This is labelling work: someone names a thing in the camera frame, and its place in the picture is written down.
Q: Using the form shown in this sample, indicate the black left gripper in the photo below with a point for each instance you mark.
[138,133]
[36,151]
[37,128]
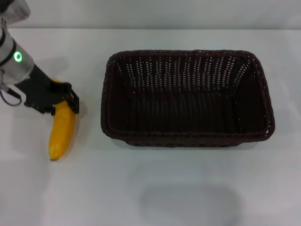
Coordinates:
[40,91]

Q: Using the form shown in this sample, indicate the yellow banana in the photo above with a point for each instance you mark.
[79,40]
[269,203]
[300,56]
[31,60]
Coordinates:
[61,131]

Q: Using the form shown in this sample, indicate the dark brown woven basket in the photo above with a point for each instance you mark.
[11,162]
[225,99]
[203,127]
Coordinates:
[185,103]

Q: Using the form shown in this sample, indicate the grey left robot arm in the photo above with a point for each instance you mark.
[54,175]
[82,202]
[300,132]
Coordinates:
[14,56]

